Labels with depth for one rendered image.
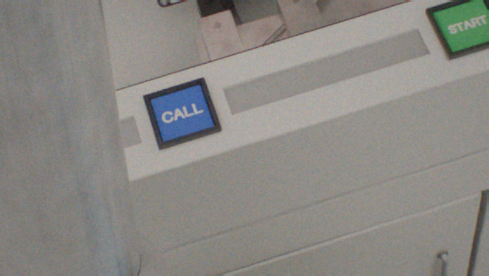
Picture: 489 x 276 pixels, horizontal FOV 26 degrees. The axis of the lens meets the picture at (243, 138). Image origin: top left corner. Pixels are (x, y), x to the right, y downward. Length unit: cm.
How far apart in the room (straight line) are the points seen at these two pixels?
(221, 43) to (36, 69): 54
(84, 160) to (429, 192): 60
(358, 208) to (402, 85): 19
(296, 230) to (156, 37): 26
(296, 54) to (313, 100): 5
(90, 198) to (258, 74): 40
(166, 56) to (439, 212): 33
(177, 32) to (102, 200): 60
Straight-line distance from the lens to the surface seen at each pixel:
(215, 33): 102
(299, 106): 90
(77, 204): 55
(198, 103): 91
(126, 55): 113
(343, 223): 107
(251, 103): 91
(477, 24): 95
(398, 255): 118
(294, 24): 102
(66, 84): 50
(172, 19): 115
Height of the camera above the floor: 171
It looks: 58 degrees down
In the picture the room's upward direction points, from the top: 11 degrees counter-clockwise
